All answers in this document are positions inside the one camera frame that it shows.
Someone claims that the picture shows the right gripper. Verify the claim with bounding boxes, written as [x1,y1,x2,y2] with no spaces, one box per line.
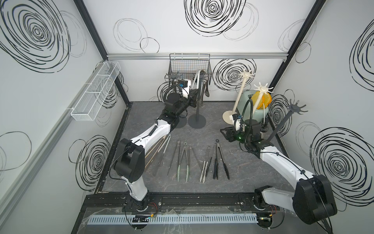
[220,126,250,145]

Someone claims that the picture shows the dark grey rack stand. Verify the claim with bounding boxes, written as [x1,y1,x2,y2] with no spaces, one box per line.
[188,70,206,129]
[267,100,308,142]
[163,74,188,129]

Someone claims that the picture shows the slim black tongs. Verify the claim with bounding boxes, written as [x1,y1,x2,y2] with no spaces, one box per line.
[167,140,180,176]

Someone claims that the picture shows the black ring tongs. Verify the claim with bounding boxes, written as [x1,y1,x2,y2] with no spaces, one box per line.
[213,139,230,180]

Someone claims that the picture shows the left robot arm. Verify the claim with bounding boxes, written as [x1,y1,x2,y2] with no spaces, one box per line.
[112,81,201,210]

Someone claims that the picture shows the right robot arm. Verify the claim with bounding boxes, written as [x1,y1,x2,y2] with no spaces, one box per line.
[220,113,338,224]

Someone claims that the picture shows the cream tipped tongs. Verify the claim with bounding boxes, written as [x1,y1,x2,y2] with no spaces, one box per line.
[200,146,210,183]

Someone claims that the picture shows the green tipped tongs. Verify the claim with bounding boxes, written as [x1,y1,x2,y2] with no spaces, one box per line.
[177,142,190,183]

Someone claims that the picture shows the cream rack stand rear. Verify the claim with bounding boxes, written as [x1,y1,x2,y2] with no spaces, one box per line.
[222,72,253,125]

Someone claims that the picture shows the cream rack stand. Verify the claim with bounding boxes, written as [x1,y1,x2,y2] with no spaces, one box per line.
[222,72,253,125]
[250,83,273,119]

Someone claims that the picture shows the cream rack stand front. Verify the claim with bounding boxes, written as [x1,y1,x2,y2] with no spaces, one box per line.
[250,83,273,119]

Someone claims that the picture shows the black wire basket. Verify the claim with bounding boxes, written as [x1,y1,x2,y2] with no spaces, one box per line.
[168,53,212,84]

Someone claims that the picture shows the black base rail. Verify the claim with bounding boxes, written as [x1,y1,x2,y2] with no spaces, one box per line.
[81,192,280,212]

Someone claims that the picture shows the white wire shelf basket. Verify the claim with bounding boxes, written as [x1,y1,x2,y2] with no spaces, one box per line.
[71,61,120,121]

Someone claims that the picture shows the grey cable duct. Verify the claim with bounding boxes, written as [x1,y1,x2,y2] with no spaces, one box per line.
[87,214,258,225]

